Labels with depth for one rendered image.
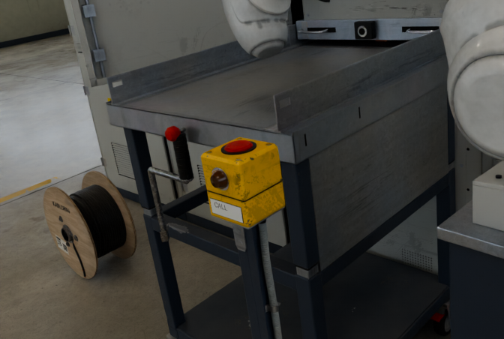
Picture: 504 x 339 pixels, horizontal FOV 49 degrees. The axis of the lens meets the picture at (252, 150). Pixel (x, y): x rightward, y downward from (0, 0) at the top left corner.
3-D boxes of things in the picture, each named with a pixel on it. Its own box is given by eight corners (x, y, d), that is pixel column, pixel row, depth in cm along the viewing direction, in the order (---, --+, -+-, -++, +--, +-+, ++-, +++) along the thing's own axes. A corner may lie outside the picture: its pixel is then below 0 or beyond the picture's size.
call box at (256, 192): (248, 231, 74) (237, 161, 71) (209, 217, 80) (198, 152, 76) (287, 207, 79) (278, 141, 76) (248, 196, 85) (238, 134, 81)
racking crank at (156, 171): (157, 241, 135) (132, 127, 125) (167, 235, 137) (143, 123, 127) (200, 261, 124) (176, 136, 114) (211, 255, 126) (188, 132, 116)
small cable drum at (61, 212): (148, 268, 225) (127, 178, 212) (101, 294, 211) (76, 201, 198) (99, 241, 253) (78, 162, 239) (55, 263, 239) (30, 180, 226)
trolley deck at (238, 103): (296, 165, 97) (292, 133, 95) (110, 124, 140) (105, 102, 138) (465, 73, 140) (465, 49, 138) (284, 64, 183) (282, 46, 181)
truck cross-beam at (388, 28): (456, 40, 143) (456, 17, 141) (297, 39, 180) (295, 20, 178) (464, 37, 146) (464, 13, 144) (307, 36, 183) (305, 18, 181)
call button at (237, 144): (239, 162, 74) (238, 151, 73) (220, 157, 77) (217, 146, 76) (259, 152, 76) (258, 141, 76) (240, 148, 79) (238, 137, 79)
